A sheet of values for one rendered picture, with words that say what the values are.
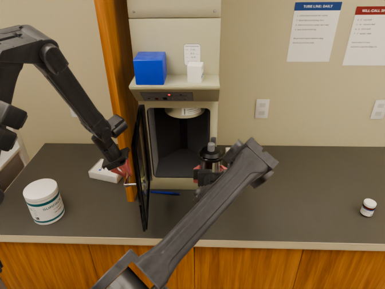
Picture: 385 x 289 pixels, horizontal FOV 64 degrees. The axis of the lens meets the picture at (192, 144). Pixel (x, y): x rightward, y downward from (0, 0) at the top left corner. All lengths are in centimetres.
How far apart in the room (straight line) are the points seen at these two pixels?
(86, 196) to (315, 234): 102
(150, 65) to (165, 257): 71
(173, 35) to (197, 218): 76
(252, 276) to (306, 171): 58
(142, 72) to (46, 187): 64
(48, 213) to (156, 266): 94
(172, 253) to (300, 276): 107
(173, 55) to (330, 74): 90
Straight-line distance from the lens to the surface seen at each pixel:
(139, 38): 119
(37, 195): 140
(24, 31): 77
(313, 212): 148
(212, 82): 113
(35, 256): 162
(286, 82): 173
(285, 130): 186
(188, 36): 117
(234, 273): 151
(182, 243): 56
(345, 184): 168
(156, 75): 111
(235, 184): 60
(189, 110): 130
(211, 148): 122
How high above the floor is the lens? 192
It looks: 33 degrees down
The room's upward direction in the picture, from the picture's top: 1 degrees counter-clockwise
